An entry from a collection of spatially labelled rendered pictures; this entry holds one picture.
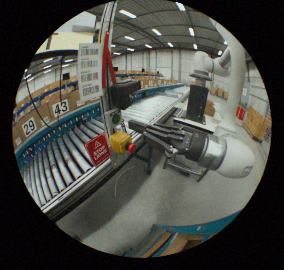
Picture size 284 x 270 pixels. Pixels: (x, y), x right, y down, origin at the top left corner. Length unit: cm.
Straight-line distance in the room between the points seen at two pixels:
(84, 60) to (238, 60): 46
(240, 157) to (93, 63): 48
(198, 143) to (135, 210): 100
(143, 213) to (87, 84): 112
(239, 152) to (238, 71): 23
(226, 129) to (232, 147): 13
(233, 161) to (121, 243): 113
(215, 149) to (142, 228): 101
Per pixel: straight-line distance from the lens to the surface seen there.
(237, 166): 26
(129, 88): 34
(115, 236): 116
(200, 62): 91
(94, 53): 33
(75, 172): 51
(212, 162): 24
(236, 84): 36
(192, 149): 22
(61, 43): 40
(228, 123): 39
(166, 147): 21
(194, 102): 90
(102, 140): 37
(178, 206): 118
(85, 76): 31
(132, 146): 37
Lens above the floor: 110
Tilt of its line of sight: 31 degrees down
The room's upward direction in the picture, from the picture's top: straight up
